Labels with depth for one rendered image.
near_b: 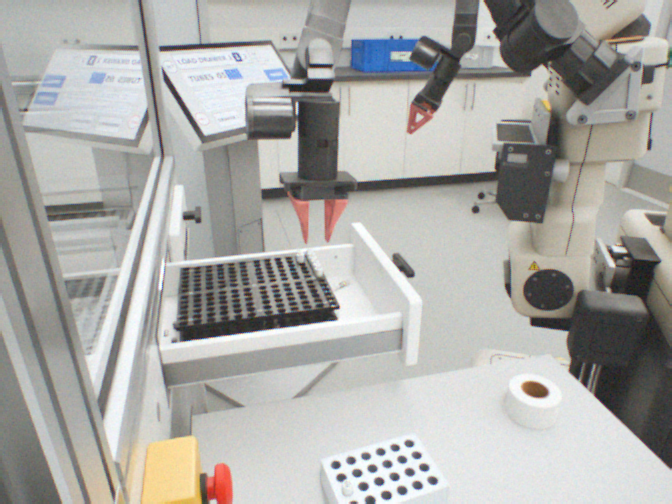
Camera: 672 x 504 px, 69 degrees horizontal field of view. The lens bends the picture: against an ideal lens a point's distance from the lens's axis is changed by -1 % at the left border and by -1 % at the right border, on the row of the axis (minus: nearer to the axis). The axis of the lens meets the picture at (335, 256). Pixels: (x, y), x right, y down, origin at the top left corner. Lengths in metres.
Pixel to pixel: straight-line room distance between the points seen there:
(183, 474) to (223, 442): 0.24
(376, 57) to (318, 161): 3.30
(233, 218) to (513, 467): 1.25
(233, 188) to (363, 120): 2.30
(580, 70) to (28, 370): 0.83
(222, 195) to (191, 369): 1.08
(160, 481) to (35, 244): 0.27
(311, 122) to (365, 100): 3.16
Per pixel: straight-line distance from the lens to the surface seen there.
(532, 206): 1.08
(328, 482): 0.61
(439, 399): 0.77
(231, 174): 1.65
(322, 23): 0.74
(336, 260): 0.89
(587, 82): 0.91
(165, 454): 0.50
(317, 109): 0.67
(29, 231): 0.27
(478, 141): 4.28
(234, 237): 1.72
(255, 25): 4.32
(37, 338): 0.27
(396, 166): 4.02
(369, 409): 0.74
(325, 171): 0.69
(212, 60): 1.63
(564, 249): 1.15
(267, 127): 0.66
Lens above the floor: 1.26
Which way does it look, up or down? 26 degrees down
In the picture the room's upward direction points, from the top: straight up
